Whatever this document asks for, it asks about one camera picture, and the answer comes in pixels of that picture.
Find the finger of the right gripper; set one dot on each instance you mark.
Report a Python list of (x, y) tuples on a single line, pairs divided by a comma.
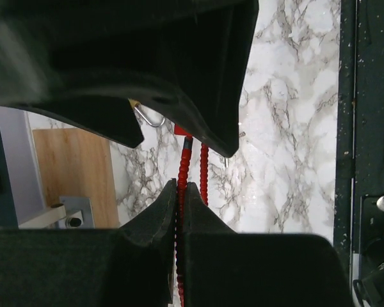
[(193, 58), (88, 97)]

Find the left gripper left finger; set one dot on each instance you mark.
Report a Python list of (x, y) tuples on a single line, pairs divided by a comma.
[(128, 266)]

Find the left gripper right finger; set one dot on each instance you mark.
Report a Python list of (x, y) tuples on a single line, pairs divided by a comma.
[(225, 268)]

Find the brass padlock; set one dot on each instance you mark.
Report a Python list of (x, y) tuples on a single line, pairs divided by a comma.
[(152, 118)]

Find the red cable lock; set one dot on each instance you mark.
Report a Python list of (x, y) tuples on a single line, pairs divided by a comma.
[(181, 192)]

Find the wooden board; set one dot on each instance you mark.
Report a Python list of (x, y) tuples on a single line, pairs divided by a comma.
[(74, 162)]

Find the grey metal bracket stand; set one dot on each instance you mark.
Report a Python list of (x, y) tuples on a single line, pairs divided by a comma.
[(72, 212)]

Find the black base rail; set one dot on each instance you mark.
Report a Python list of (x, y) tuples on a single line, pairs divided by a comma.
[(358, 227)]

